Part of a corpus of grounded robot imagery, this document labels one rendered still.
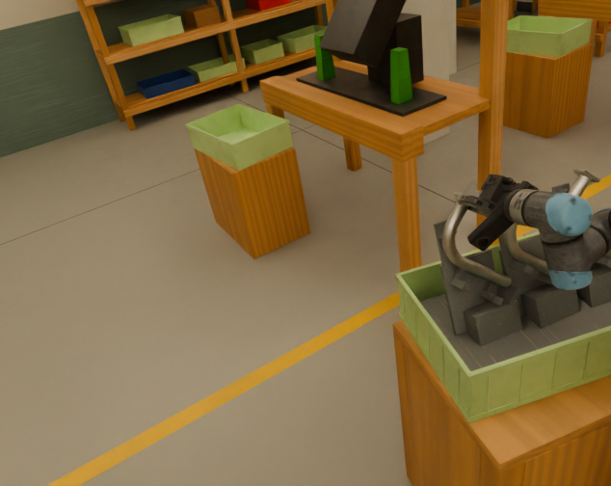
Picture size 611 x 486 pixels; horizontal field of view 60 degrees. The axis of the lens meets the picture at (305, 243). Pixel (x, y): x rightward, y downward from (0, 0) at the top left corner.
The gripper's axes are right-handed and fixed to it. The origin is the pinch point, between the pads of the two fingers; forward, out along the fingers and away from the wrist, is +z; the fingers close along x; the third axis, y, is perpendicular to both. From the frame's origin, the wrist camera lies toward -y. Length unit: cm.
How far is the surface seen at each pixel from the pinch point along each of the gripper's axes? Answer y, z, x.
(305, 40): 184, 568, -39
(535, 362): -25.7, -18.4, -24.6
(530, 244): 1.0, 3.7, -26.2
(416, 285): -23.1, 21.2, -12.3
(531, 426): -39, -19, -32
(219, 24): 134, 531, 64
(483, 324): -23.8, -0.2, -21.9
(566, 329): -14.8, -5.3, -41.7
